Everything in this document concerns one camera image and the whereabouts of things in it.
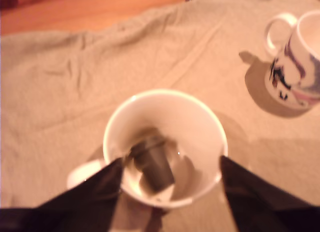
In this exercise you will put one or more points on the grey coffee capsule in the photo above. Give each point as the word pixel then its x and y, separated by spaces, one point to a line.
pixel 156 167

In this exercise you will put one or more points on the beige cloth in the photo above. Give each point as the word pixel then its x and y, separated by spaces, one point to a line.
pixel 100 91

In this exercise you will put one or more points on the dark red illustrated mug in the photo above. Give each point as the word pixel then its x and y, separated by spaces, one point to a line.
pixel 180 116

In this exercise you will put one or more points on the white blue illustrated mug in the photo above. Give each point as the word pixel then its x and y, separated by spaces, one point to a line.
pixel 295 66

